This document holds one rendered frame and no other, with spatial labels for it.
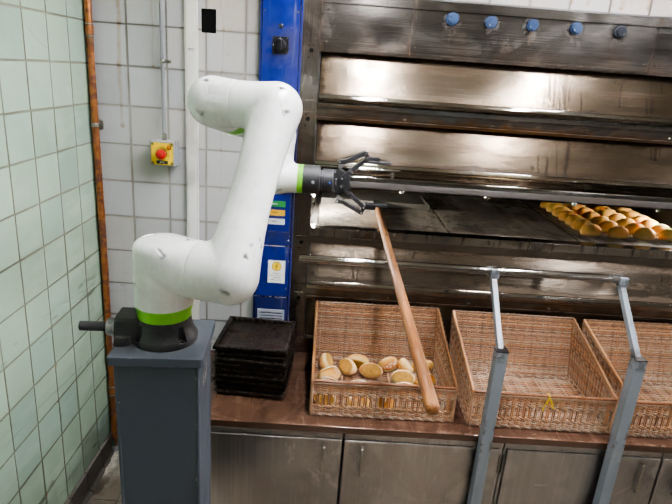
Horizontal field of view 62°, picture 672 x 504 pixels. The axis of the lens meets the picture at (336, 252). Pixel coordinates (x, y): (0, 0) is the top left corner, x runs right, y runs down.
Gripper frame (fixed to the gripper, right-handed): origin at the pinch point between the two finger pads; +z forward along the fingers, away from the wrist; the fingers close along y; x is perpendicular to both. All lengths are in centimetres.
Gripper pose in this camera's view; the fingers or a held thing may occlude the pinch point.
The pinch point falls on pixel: (385, 184)
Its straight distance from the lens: 179.1
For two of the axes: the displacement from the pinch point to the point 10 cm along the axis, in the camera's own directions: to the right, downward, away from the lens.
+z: 10.0, 0.7, 0.1
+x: -0.1, 3.1, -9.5
